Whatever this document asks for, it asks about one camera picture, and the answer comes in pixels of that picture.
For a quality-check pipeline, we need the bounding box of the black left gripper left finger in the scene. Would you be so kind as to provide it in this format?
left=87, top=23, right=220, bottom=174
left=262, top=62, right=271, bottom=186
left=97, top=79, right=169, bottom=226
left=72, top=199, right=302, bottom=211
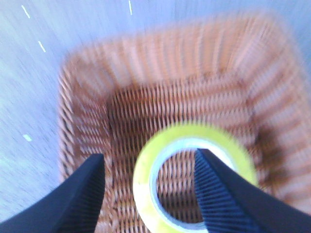
left=0, top=154, right=105, bottom=233

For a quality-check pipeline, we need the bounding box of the brown wicker basket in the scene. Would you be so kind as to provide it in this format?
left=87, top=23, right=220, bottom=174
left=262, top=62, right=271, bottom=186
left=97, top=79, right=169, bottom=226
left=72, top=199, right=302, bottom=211
left=59, top=14, right=311, bottom=233

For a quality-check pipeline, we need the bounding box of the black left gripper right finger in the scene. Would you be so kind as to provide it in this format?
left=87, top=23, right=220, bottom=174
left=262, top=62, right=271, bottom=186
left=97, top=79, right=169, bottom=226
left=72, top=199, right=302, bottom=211
left=194, top=149, right=311, bottom=233

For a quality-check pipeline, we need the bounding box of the yellow tape roll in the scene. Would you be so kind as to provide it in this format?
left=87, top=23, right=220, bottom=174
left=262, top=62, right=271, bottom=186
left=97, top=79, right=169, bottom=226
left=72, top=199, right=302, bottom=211
left=133, top=123, right=258, bottom=233

